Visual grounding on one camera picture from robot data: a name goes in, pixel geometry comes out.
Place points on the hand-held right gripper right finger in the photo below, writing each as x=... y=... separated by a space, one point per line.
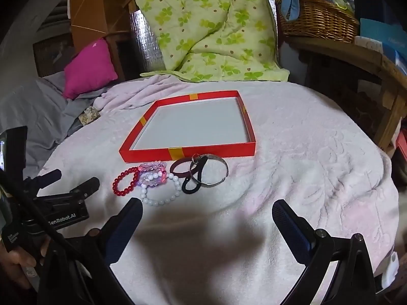
x=292 y=232

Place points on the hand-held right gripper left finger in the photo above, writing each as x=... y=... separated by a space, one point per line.
x=123 y=227

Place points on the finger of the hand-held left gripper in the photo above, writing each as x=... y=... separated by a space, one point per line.
x=84 y=187
x=44 y=178

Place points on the red shallow tray box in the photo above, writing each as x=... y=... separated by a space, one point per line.
x=143 y=154

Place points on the silver bangle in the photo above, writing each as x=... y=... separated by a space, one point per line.
x=219 y=182

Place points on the person's left hand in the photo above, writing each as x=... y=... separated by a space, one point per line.
x=16 y=263

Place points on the grey blanket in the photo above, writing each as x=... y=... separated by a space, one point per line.
x=41 y=108

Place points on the small patterned cloth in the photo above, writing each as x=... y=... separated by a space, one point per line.
x=88 y=116

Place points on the pale pink textured blanket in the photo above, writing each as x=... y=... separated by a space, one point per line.
x=302 y=149

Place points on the magenta pillow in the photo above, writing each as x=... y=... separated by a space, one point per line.
x=89 y=66

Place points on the dark framed panel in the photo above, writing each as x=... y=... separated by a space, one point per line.
x=51 y=54

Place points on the orange cardboard box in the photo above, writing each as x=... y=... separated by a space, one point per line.
x=92 y=3

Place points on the wooden side table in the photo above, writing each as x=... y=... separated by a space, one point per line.
x=359 y=57

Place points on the green floral quilt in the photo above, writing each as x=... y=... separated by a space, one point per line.
x=206 y=22

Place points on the wicker basket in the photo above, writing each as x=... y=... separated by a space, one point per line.
x=318 y=19

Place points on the blue box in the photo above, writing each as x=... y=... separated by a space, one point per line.
x=381 y=33

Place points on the wooden chair frame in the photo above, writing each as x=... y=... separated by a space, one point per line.
x=119 y=54

